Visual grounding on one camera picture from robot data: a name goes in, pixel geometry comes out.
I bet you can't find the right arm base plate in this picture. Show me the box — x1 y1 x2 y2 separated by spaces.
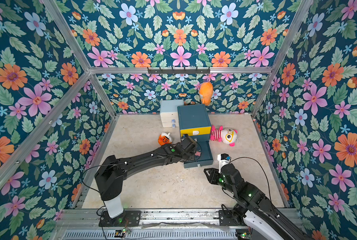
218 204 246 227

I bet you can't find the teal bottom drawer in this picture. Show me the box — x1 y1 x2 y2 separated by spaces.
183 141 213 169

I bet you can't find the orange plush toy on wall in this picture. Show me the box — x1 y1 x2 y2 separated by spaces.
198 82 213 106

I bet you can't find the black hook rail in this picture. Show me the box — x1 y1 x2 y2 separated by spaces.
147 67 210 75

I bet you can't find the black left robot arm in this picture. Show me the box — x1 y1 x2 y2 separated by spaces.
95 135 198 219

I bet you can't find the teal drawer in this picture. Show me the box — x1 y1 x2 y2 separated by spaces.
183 141 213 169
191 134 210 142

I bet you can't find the white pink striped plush toy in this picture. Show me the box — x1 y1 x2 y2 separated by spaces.
209 126 237 147

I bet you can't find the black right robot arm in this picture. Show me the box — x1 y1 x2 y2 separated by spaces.
204 164 311 240

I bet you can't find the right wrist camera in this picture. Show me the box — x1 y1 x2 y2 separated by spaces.
217 154 231 173

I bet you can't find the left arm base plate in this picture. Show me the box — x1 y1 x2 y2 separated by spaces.
99 210 141 228

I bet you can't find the teal drawer cabinet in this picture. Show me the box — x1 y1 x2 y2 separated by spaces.
177 104 212 142

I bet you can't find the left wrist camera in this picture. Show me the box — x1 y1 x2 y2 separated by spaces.
180 134 188 140

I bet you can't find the yellow top drawer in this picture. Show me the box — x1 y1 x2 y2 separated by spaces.
180 127 211 136

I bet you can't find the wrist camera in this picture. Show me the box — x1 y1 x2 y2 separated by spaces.
180 134 188 140
217 154 231 173

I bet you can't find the light blue small drawer unit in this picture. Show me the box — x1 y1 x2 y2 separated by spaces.
160 100 184 128

